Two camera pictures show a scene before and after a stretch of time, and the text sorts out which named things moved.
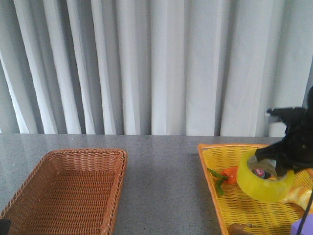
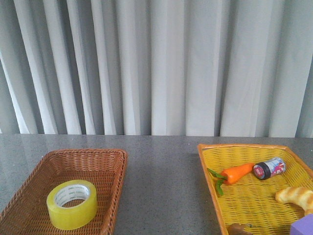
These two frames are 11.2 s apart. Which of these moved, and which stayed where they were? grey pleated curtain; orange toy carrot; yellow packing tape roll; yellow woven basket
Moved: yellow packing tape roll
Stayed: grey pleated curtain; yellow woven basket; orange toy carrot
